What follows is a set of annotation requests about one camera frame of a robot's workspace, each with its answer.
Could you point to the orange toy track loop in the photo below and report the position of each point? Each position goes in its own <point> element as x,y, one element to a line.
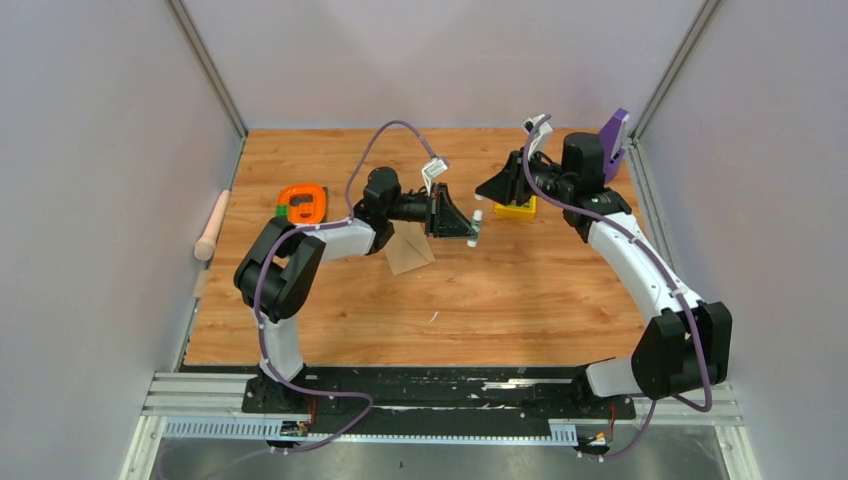
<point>307,203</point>

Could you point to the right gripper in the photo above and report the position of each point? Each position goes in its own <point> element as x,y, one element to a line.
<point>509,185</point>

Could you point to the slotted cable duct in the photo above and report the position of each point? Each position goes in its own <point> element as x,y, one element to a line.
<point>279,431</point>

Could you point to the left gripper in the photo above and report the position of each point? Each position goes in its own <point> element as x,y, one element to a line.
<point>442,217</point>

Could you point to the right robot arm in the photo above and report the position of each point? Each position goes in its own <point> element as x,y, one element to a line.
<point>686,341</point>

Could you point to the purple plastic stand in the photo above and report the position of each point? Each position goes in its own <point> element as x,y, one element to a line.
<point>611,136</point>

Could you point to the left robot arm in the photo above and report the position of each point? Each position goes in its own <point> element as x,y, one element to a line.
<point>276,275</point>

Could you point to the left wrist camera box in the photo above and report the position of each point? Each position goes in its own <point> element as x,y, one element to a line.
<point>432,169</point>

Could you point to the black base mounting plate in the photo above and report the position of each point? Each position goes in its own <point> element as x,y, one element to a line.
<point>436,400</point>

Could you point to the brown paper envelope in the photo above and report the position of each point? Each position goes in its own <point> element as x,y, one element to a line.
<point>408,249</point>

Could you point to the yellow toy window brick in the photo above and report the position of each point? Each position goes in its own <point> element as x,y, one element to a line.
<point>526,211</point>

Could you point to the wooden rolling pin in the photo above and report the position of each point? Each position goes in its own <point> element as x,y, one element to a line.
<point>205,246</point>

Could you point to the white green glue stick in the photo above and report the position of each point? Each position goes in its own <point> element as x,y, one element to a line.
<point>476,226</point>

